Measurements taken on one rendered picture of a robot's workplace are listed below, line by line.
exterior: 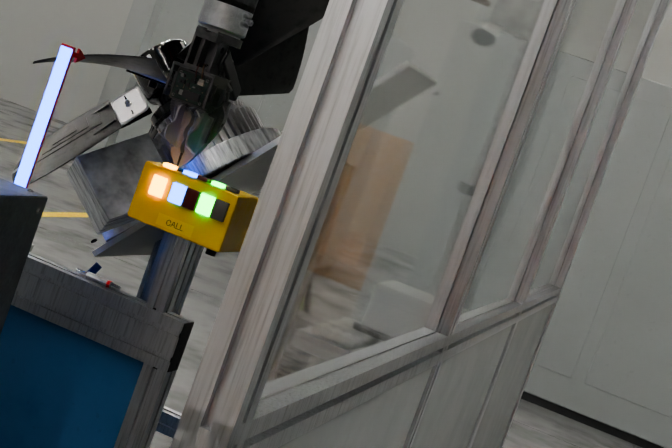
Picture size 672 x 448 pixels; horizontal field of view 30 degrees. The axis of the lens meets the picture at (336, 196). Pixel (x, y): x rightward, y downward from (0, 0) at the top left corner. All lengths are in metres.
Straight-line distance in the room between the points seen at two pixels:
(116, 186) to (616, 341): 5.63
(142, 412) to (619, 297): 5.85
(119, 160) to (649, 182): 5.60
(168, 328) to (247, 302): 1.03
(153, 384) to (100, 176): 0.48
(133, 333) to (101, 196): 0.38
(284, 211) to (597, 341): 6.79
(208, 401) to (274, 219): 0.14
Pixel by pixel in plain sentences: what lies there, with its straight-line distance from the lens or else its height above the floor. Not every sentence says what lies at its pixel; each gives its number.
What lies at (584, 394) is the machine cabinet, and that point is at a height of 0.17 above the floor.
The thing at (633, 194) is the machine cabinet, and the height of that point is 1.38.
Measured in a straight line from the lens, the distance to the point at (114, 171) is 2.28.
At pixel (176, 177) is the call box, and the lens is 1.88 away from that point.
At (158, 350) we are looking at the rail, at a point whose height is 0.81.
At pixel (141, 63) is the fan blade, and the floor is 1.20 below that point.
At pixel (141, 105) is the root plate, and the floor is 1.12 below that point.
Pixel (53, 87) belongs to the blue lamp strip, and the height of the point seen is 1.12.
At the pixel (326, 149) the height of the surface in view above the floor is 1.21.
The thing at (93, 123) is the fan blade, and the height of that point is 1.06.
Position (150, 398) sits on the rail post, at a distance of 1.94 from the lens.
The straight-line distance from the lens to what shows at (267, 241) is 0.89.
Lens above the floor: 1.23
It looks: 4 degrees down
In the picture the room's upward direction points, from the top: 20 degrees clockwise
